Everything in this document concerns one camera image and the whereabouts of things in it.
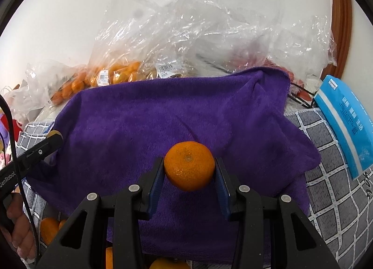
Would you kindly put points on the brown wooden door frame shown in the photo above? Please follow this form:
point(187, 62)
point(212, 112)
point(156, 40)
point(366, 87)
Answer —
point(341, 25)

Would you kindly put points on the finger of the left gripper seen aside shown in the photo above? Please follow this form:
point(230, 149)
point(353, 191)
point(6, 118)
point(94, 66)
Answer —
point(41, 150)

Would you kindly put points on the oval orange fruit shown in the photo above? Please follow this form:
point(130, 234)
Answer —
point(49, 227)

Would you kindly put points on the blue tissue pack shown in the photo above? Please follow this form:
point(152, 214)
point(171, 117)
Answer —
point(350, 122)

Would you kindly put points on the grey checked blanket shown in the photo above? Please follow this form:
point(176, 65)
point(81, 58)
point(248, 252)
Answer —
point(340, 207)

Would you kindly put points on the left hand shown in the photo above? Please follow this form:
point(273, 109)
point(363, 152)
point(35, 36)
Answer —
point(21, 238)

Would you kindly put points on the clear bag of kumquats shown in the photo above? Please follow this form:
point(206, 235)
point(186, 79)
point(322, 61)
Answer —
point(42, 87)

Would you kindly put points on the large round orange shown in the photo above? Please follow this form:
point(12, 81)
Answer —
point(189, 166)

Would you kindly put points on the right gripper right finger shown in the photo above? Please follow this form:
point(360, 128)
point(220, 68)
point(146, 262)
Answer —
point(276, 222)

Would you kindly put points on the large clear plastic bag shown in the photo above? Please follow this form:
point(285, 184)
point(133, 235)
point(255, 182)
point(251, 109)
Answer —
point(139, 39)

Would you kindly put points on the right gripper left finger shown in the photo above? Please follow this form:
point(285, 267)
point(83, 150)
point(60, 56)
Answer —
point(81, 242)

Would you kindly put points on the purple towel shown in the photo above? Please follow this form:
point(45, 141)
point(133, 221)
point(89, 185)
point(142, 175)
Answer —
point(113, 134)

